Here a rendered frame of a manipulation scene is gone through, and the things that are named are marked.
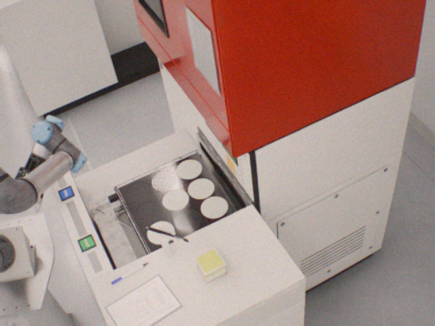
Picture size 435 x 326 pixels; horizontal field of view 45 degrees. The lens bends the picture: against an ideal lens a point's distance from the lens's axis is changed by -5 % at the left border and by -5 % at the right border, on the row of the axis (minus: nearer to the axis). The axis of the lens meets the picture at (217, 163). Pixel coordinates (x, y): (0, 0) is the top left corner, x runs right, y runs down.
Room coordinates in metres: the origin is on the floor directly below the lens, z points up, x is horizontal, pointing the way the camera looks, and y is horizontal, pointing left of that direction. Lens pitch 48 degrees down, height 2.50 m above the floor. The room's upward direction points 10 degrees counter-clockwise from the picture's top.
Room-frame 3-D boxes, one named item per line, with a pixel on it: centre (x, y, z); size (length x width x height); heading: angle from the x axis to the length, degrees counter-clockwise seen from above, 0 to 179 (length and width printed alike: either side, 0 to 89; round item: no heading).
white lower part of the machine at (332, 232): (1.66, -0.29, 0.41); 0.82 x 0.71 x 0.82; 20
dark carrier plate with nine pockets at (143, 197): (1.28, 0.18, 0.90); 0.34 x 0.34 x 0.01; 20
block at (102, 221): (1.25, 0.45, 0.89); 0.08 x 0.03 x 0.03; 110
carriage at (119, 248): (1.18, 0.42, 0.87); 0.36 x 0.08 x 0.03; 20
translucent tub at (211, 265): (0.91, 0.07, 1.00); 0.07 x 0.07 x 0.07; 21
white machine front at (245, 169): (1.54, 0.03, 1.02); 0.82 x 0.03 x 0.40; 20
